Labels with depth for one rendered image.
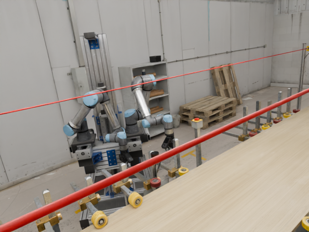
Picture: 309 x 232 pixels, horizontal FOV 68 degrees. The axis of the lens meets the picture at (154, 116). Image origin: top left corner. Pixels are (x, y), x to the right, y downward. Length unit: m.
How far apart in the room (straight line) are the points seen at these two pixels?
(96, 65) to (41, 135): 2.10
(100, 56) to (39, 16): 1.90
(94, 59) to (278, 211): 1.95
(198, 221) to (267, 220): 0.37
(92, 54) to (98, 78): 0.24
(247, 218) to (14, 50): 3.59
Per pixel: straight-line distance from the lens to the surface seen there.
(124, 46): 4.65
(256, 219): 1.49
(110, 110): 2.11
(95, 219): 1.45
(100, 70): 2.40
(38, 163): 4.30
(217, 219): 1.46
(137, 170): 0.25
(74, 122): 2.19
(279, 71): 9.44
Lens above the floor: 1.87
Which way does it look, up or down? 17 degrees down
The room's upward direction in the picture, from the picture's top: 6 degrees counter-clockwise
